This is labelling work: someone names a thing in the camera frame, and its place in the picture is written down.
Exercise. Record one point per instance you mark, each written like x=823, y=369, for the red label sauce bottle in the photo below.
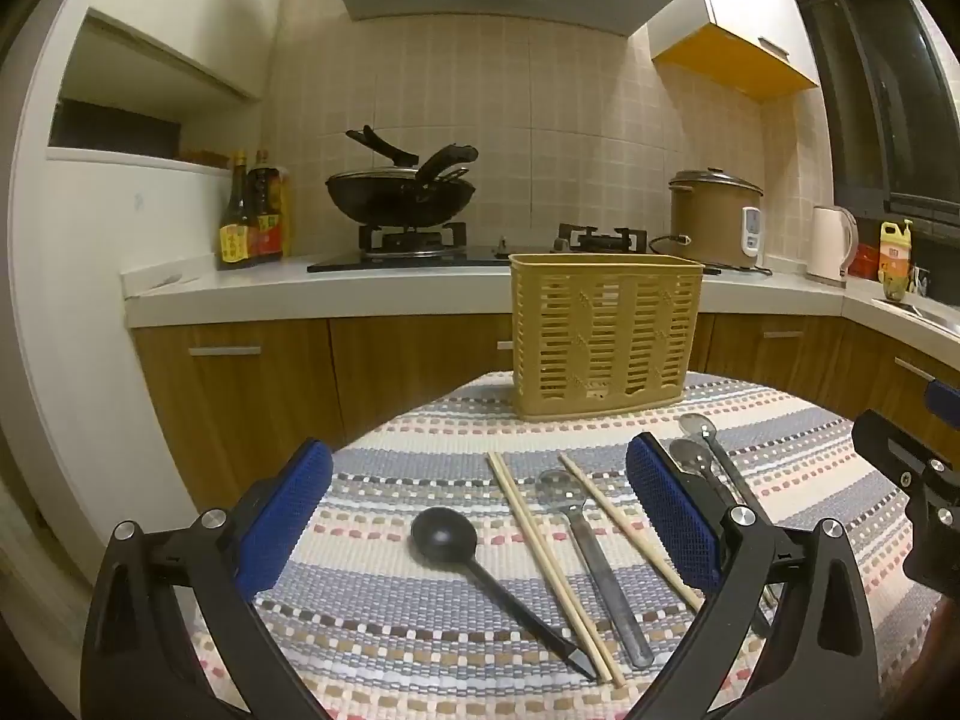
x=266, y=225

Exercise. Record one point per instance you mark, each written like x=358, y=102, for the black plastic spoon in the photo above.
x=442, y=536

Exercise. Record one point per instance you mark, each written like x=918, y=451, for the yellow plastic utensil basket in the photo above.
x=600, y=330

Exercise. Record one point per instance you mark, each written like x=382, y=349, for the yellow dish soap bottle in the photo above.
x=895, y=251

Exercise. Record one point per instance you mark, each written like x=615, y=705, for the steel sink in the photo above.
x=926, y=313

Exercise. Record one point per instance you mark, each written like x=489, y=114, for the glass wok lid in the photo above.
x=382, y=146

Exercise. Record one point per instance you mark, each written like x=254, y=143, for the brown rice cooker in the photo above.
x=705, y=225

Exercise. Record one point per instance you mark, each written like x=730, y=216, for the white electric kettle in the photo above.
x=825, y=247

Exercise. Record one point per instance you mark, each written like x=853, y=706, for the wooden chopstick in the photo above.
x=546, y=568
x=622, y=525
x=561, y=568

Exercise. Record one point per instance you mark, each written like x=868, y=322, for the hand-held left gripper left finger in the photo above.
x=289, y=510

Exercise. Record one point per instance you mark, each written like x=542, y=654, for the black gas cooktop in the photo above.
x=420, y=261

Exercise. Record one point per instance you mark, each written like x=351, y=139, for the white and yellow wall cabinet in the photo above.
x=750, y=22

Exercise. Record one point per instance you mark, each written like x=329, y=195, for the yellow label bottle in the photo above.
x=286, y=210

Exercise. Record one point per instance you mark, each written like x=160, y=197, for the wooden base cabinets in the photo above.
x=255, y=390

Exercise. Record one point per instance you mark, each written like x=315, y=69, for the dark window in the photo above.
x=885, y=90

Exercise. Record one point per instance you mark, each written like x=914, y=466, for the metal spoon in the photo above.
x=697, y=427
x=686, y=457
x=559, y=491

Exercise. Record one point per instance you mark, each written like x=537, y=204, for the black wok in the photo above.
x=397, y=202

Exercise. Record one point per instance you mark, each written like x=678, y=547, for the dark soy sauce bottle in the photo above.
x=236, y=232

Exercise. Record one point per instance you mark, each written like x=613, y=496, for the red box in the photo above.
x=868, y=261

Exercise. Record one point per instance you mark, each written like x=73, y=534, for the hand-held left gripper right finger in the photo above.
x=671, y=514

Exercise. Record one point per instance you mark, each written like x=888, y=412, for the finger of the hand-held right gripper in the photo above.
x=930, y=525
x=945, y=401

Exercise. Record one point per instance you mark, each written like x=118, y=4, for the white kitchen countertop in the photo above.
x=300, y=289

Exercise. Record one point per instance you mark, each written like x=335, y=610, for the striped woven tablecloth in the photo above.
x=375, y=615

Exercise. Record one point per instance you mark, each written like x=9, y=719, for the white wall niche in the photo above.
x=142, y=105

